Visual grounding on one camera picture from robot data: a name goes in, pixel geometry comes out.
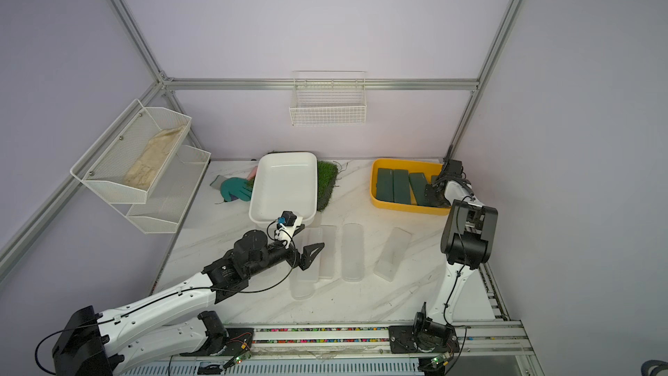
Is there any yellow plastic storage box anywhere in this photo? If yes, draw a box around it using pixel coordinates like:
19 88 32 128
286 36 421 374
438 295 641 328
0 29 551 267
369 158 451 216

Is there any white plastic storage box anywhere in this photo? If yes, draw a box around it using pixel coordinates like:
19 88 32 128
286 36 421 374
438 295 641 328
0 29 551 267
249 152 318 226

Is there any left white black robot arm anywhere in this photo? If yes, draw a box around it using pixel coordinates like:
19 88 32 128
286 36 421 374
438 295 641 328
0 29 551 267
51 230 325 375

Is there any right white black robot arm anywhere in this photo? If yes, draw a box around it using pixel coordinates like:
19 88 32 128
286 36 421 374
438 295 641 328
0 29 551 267
412 157 499 343

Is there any clear pencil case with pink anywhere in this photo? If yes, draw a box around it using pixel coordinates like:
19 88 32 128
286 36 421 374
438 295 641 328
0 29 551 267
297 228 324 284

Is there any pink object behind box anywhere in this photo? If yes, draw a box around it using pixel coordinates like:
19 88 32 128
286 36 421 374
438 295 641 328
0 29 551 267
247 167 257 180

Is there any green rubber glove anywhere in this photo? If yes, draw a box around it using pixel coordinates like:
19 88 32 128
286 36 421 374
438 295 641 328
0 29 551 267
210 175 253 203

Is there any green artificial grass mat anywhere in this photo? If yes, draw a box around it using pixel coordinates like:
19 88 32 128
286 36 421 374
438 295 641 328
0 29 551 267
267 150 340 212

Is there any lower white mesh shelf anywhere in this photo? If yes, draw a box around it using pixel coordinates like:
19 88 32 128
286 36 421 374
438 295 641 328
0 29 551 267
111 144 210 234

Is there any white mesh shelf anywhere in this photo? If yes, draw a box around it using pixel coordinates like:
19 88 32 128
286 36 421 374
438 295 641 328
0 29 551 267
70 99 191 205
111 144 210 234

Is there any beige cloth in shelf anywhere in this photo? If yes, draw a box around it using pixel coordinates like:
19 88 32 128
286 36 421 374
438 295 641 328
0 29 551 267
123 126 184 191

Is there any upper white mesh shelf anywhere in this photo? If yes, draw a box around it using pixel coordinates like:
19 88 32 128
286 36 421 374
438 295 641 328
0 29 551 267
70 99 191 205

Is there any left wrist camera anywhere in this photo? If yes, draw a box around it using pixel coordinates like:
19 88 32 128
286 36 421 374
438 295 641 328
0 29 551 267
274 211 304 248

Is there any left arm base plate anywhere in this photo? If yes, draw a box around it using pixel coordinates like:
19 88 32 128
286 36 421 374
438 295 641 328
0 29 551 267
191 327 255 357

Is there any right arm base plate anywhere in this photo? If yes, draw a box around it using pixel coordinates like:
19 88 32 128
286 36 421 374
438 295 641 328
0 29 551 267
388 324 460 353

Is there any white wire wall basket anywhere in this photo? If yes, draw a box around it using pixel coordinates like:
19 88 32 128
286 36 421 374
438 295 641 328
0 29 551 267
289 71 367 127

